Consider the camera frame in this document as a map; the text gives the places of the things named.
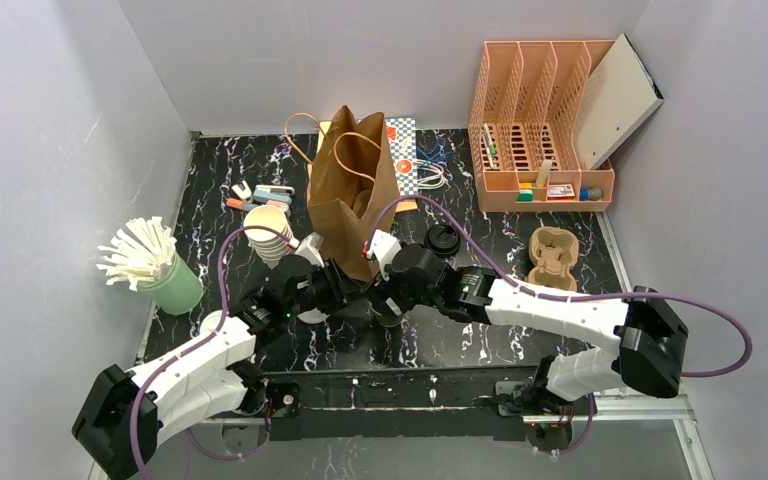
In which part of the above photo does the white folder board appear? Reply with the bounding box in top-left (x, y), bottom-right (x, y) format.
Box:
top-left (573, 34), bottom-right (664, 170)

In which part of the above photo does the white lid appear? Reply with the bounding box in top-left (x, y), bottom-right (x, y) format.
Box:
top-left (297, 308), bottom-right (329, 325)
top-left (199, 310), bottom-right (223, 335)

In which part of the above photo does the checkered paper sheet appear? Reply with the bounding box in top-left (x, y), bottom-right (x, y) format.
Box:
top-left (385, 117), bottom-right (419, 195)

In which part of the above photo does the cardboard cup carrier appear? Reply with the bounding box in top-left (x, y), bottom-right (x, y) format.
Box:
top-left (527, 227), bottom-right (579, 292)

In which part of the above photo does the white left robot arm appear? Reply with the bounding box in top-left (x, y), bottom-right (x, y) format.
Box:
top-left (71, 233), bottom-right (362, 479)

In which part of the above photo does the green cup of stirrers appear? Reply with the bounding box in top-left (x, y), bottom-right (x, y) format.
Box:
top-left (96, 216), bottom-right (204, 315)

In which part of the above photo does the brown paper bag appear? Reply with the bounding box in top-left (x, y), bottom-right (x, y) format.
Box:
top-left (292, 105), bottom-right (400, 282)

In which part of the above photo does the orange file organizer rack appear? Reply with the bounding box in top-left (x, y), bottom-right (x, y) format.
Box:
top-left (468, 40), bottom-right (615, 213)

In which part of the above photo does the black coffee cup lid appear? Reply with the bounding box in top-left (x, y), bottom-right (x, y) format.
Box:
top-left (424, 224), bottom-right (462, 259)

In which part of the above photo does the stack of white lids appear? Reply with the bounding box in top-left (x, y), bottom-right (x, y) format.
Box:
top-left (243, 205), bottom-right (298, 268)

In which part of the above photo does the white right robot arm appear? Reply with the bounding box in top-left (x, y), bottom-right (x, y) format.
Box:
top-left (363, 230), bottom-right (688, 408)

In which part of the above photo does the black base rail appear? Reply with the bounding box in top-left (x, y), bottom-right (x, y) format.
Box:
top-left (255, 366), bottom-right (536, 417)

